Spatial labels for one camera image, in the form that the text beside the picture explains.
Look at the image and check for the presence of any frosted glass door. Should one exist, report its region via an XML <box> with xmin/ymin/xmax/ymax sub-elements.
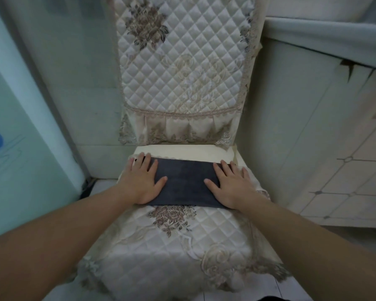
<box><xmin>0</xmin><ymin>0</ymin><xmax>86</xmax><ymax>242</ymax></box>

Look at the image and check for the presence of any person's right hand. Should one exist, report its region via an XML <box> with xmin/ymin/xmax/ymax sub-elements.
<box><xmin>204</xmin><ymin>160</ymin><xmax>260</xmax><ymax>210</ymax></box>

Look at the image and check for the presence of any person's left hand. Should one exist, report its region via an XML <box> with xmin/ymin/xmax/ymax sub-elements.
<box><xmin>118</xmin><ymin>152</ymin><xmax>168</xmax><ymax>205</ymax></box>

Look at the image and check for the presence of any chair with quilted floral cover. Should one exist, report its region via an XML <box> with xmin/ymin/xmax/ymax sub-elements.
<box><xmin>66</xmin><ymin>0</ymin><xmax>290</xmax><ymax>293</ymax></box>

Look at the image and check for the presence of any dark blue towel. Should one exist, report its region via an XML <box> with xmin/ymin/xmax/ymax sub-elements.
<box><xmin>147</xmin><ymin>157</ymin><xmax>229</xmax><ymax>208</ymax></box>

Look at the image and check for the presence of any person's right forearm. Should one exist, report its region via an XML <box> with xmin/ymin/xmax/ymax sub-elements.
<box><xmin>238</xmin><ymin>193</ymin><xmax>376</xmax><ymax>301</ymax></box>

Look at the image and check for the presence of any person's left forearm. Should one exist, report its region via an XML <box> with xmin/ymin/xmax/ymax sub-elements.
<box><xmin>0</xmin><ymin>184</ymin><xmax>138</xmax><ymax>301</ymax></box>

